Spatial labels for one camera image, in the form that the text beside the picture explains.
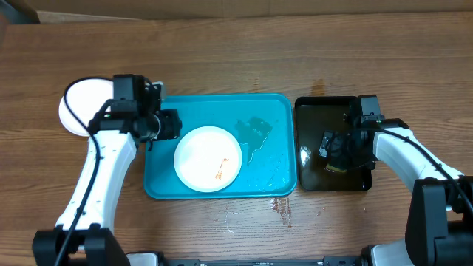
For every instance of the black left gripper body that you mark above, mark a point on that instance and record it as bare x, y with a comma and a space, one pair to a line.
164, 128

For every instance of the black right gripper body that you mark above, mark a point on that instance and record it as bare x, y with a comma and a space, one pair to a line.
347, 150

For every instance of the green yellow sponge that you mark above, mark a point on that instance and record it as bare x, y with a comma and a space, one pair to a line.
337, 163

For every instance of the white plate with thin smear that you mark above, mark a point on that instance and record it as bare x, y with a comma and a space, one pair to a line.
85, 97

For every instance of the white plate with orange stain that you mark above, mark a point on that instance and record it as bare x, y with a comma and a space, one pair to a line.
208, 159

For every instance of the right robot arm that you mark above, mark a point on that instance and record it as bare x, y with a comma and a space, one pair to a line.
439, 224

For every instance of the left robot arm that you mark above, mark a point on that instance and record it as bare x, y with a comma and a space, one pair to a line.
83, 234

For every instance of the black water tray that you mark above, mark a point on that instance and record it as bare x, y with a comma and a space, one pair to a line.
314, 116

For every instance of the blue plastic tray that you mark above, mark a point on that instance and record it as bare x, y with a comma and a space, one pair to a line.
262, 123

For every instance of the cardboard backdrop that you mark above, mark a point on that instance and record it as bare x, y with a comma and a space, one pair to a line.
28, 11

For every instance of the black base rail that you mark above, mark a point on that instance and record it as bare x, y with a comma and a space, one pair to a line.
266, 261

